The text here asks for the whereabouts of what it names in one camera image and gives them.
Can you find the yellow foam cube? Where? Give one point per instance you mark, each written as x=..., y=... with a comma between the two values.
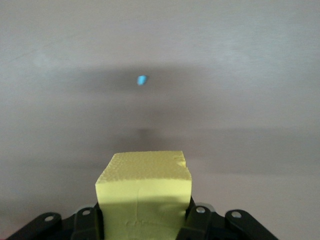
x=142, y=180

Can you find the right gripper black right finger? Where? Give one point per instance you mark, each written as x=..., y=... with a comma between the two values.
x=200, y=225

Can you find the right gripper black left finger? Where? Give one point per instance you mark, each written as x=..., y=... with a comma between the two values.
x=82, y=225

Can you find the blue foam crumb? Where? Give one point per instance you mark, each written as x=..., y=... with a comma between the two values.
x=142, y=80

